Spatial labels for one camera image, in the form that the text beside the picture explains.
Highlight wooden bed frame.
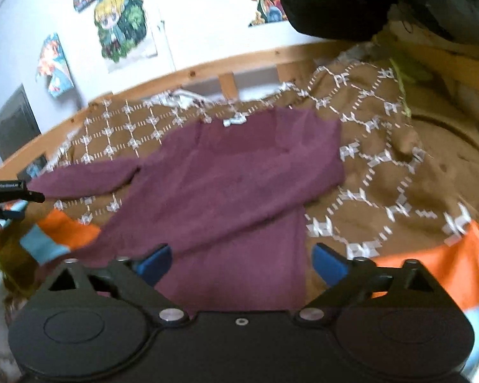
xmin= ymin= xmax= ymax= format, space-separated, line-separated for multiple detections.
xmin=0 ymin=20 xmax=479 ymax=184

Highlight blond cartoon figure wall poster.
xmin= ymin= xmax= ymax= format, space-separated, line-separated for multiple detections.
xmin=93 ymin=0 xmax=159 ymax=73

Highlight white patterned bed sheet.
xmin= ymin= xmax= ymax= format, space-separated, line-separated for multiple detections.
xmin=157 ymin=83 xmax=298 ymax=109

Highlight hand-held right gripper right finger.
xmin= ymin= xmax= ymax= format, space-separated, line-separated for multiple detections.
xmin=295 ymin=243 xmax=445 ymax=326

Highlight orange blue wall poster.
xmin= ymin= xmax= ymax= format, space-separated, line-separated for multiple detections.
xmin=36 ymin=33 xmax=75 ymax=99

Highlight yellow-green cloth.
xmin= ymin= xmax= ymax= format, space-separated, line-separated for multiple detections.
xmin=388 ymin=58 xmax=413 ymax=117

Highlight dark grey wall panel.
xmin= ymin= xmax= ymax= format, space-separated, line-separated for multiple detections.
xmin=0 ymin=84 xmax=43 ymax=161

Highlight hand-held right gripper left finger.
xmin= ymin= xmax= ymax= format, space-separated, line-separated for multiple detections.
xmin=47 ymin=243 xmax=191 ymax=326

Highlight brown printed blanket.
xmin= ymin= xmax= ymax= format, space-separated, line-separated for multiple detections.
xmin=0 ymin=58 xmax=479 ymax=383

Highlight maroon sweater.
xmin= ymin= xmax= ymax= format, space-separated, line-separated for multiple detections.
xmin=26 ymin=108 xmax=346 ymax=314

